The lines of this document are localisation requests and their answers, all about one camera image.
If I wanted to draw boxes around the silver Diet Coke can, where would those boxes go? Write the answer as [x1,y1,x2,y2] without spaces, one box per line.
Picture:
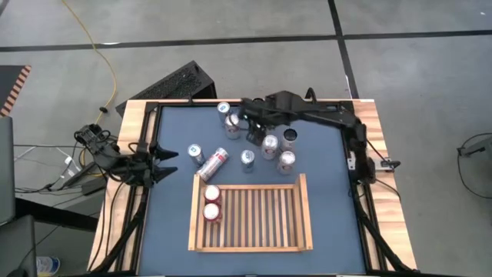
[261,134,279,161]
[224,113,242,140]
[277,150,297,176]

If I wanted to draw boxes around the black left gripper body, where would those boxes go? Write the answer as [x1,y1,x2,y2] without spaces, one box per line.
[126,141,158,188]

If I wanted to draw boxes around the black metal table frame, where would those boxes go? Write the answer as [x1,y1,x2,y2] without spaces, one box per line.
[90,98,414,277]

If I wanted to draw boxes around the black mat with striped edge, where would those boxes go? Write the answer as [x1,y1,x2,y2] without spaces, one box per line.
[0,64,32,118]

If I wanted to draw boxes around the red can sideways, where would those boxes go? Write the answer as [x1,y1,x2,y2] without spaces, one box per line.
[195,147,230,182]

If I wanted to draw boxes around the wooden slatted shelf tray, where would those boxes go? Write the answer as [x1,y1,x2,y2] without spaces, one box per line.
[187,172,314,253]

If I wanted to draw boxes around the grey panel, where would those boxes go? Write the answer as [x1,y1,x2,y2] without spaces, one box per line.
[0,115,15,226]

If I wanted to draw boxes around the black cable loop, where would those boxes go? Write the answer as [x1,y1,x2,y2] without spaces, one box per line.
[456,132,492,200]

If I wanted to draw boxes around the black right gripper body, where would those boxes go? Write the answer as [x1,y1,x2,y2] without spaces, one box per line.
[241,98,280,130]

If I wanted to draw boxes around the blue silver Red Bull can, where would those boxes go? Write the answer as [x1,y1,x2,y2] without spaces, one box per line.
[240,149,256,174]
[216,101,231,126]
[187,143,207,169]

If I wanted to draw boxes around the grey stand base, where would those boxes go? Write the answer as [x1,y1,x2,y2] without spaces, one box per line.
[457,134,492,157]

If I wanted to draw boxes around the black power strip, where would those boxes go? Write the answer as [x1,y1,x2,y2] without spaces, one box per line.
[63,161,97,188]

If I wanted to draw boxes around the white blue container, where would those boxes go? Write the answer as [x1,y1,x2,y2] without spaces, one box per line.
[36,255,62,277]

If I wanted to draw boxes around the red Fanta soda can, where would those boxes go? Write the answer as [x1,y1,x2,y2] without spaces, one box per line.
[203,185,223,205]
[202,202,223,224]

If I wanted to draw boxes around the blue table mat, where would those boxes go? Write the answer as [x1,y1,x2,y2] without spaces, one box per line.
[137,104,368,276]

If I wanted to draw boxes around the black mesh computer case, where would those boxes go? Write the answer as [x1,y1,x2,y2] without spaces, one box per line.
[115,60,218,116]

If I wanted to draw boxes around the white Celsius drink can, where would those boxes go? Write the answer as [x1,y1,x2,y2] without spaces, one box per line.
[281,128,299,153]

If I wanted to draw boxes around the black base beam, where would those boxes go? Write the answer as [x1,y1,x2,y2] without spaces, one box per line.
[14,196,100,233]

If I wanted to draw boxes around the yellow extension cable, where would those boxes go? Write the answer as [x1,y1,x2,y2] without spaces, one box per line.
[61,0,118,166]

